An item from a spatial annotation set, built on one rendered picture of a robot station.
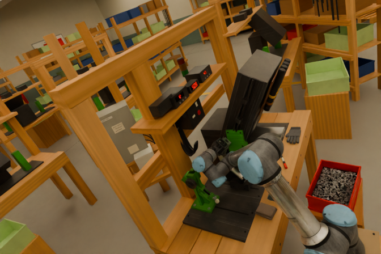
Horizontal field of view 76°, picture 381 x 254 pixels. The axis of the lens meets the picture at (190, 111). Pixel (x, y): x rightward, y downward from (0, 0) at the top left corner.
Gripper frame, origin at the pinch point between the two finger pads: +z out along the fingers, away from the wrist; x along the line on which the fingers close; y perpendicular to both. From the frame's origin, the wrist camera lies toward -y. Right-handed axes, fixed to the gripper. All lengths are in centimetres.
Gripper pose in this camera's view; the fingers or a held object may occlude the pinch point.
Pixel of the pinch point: (224, 143)
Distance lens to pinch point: 159.5
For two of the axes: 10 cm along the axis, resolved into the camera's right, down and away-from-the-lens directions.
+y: 4.3, -7.0, -5.7
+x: -7.0, -6.5, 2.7
